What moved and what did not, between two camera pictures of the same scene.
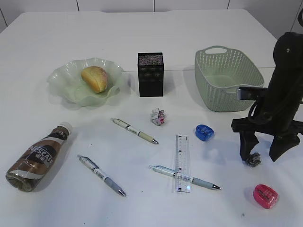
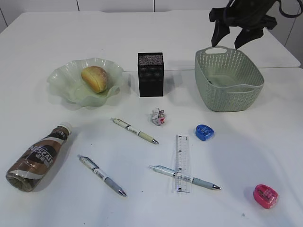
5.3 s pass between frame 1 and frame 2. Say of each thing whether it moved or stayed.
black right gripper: moved
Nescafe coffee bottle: stayed
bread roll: stayed
